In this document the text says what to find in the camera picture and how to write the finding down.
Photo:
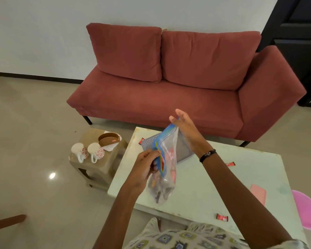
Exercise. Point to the grey plastic basket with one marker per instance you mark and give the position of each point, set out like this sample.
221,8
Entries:
185,150

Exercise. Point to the beige plastic stool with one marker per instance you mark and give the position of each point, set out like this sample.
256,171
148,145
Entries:
89,136

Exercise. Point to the person's right hand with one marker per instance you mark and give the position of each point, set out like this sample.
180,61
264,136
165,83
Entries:
189,132

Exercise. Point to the white floral mug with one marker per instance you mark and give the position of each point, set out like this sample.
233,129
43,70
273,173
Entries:
95,150
77,149

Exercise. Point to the red candy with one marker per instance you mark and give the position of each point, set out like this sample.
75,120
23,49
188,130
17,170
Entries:
230,164
222,217
141,140

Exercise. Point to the pink round plastic item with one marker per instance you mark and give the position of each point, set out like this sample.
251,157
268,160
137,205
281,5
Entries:
307,210

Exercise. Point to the clear blue-sealed zip bag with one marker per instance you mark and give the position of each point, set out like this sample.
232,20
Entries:
168,155

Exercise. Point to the white coffee table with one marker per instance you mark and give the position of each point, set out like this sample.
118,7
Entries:
197,189

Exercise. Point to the white paper napkins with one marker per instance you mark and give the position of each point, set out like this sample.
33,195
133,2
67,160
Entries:
111,147

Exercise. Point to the red sofa back cushion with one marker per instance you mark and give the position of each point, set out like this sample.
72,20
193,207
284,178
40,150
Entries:
210,59
124,49

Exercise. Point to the person's left forearm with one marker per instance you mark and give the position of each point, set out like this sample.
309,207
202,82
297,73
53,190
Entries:
114,220

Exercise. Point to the black wristband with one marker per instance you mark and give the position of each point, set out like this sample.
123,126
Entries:
207,154

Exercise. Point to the wooden chair leg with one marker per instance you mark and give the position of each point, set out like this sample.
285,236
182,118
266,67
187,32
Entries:
6,222

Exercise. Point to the red fabric sofa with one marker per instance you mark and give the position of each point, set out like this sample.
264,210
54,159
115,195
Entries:
158,101

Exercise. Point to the brown wooden napkin holder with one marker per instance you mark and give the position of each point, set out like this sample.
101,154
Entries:
108,139

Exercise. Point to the person's left hand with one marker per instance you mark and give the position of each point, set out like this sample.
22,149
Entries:
142,168

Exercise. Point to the person's right forearm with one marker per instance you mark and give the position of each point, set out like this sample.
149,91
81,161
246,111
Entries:
235,194

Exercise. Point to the dark door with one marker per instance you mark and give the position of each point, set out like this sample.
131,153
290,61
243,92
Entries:
292,49

